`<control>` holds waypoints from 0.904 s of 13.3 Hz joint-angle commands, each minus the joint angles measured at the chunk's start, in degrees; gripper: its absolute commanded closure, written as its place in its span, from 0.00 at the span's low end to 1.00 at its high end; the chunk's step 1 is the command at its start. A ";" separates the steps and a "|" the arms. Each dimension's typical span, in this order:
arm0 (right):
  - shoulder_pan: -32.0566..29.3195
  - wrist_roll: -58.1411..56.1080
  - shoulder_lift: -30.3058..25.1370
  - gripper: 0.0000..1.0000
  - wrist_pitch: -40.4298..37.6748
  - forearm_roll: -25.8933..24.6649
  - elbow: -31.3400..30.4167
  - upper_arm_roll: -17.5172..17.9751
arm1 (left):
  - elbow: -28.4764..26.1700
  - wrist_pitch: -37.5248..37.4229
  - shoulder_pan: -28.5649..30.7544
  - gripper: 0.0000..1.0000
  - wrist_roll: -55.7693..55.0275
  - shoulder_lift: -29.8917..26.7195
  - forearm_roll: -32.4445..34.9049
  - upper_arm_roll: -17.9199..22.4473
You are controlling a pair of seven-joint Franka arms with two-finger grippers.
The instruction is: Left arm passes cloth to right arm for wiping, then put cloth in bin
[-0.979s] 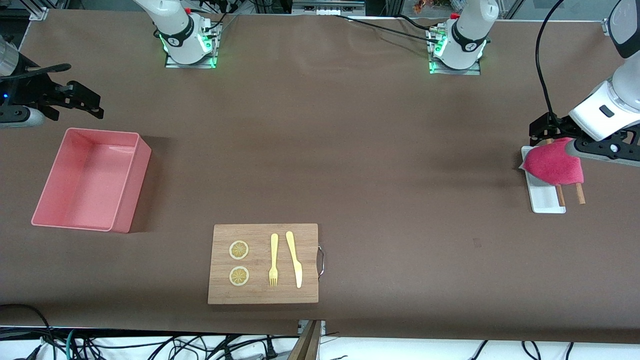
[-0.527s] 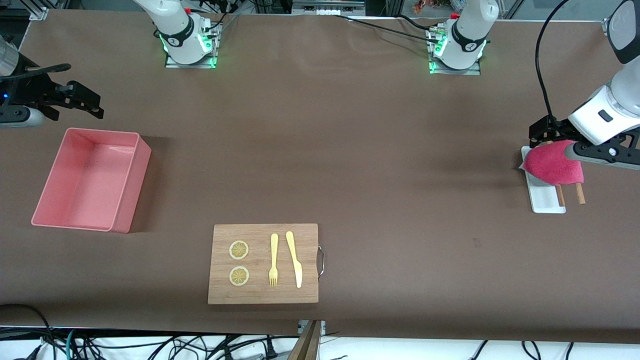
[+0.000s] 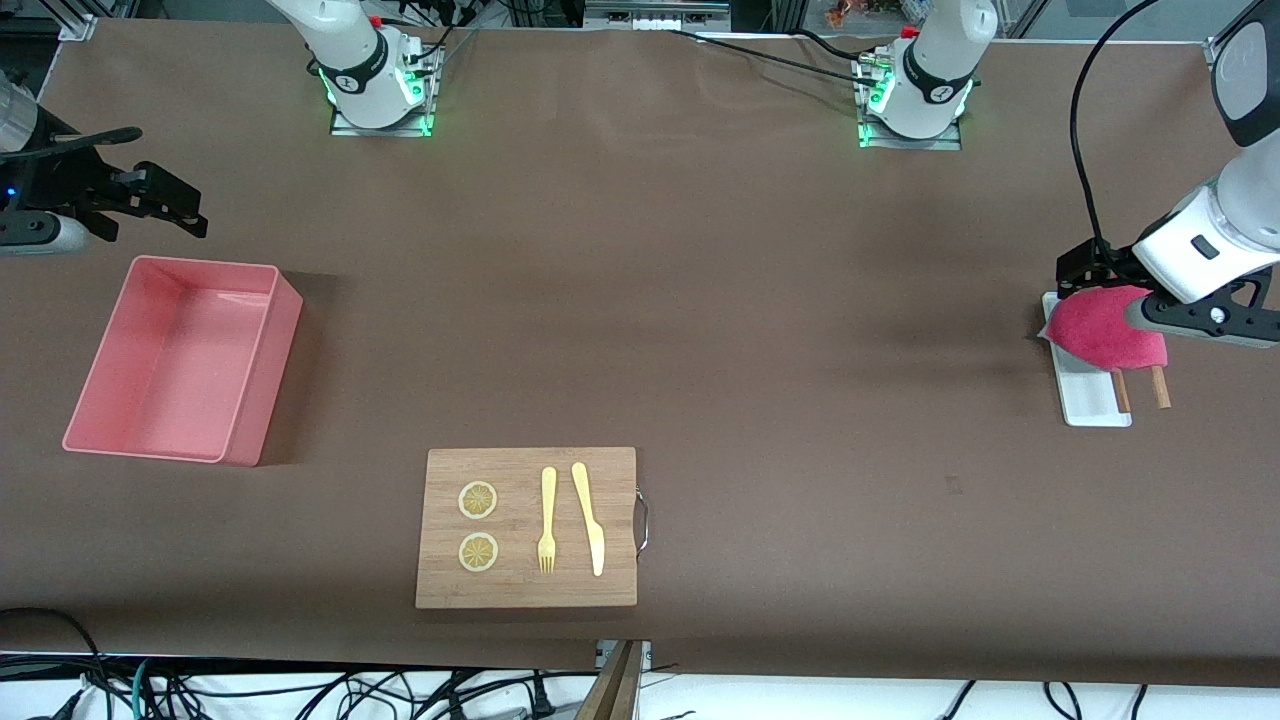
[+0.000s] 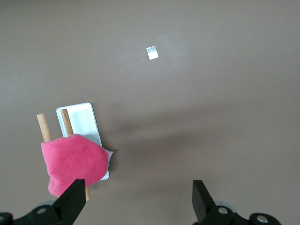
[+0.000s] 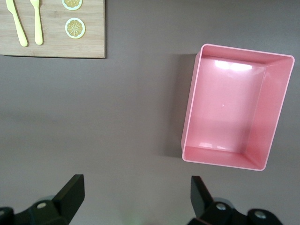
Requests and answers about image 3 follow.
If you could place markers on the wooden stand leg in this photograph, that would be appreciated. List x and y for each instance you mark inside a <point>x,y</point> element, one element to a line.
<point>612,690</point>

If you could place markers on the wooden cutting board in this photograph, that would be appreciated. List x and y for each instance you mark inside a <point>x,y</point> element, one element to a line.
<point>520,590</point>

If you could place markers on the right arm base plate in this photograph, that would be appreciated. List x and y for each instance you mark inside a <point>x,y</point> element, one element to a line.
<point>380,125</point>

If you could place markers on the yellow plastic knife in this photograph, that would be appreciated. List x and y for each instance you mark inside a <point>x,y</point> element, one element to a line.
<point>590,520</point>

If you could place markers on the white power strip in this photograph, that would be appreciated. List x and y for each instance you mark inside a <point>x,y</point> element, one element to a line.
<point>655,18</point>

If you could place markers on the aluminium frame profile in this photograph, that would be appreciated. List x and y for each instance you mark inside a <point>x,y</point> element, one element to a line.
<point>1215,50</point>
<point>78,22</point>

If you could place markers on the lemon slice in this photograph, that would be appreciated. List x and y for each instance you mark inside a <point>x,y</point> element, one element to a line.
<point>478,552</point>
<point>477,500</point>

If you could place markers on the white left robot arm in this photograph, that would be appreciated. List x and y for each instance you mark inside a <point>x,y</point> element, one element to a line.
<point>940,60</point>

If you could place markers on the pink plastic bin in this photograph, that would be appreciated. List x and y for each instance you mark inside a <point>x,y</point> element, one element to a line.
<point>170,360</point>

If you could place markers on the yellow plastic fork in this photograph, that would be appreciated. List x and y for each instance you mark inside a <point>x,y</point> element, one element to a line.
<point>548,500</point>

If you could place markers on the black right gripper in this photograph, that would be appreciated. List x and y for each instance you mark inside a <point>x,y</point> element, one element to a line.
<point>62,178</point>

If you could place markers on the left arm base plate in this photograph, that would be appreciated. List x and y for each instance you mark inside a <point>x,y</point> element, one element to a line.
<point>910,143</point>

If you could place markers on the white rack base tray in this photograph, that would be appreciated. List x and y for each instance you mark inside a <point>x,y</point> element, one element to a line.
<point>1088,395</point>

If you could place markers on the pink fleece cloth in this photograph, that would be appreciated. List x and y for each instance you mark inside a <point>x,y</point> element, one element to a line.
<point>1105,330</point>

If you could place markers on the small metal bracket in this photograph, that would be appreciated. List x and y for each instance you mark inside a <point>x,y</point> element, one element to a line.
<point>645,655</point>

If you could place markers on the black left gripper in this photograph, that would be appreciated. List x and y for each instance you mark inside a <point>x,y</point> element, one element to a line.
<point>1083,264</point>

